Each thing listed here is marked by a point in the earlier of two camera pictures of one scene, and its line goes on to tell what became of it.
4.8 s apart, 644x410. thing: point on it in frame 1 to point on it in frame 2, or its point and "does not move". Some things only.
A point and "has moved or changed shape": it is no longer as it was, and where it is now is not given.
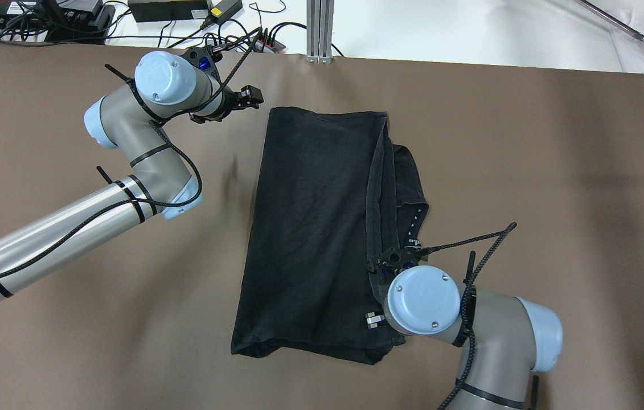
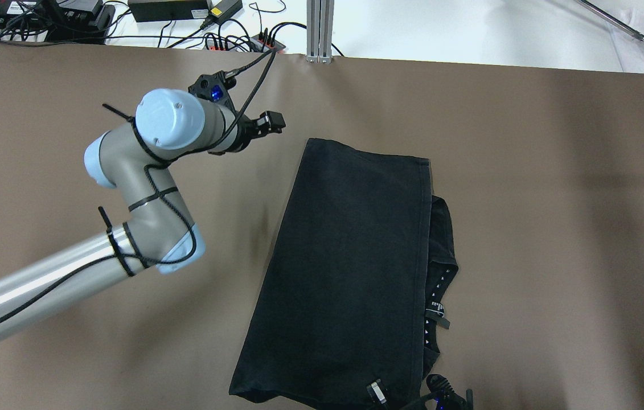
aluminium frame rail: [319, 24] does not move
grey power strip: [262, 44] does not move
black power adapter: [156, 10] does not move
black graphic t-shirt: [331, 191] has moved or changed shape
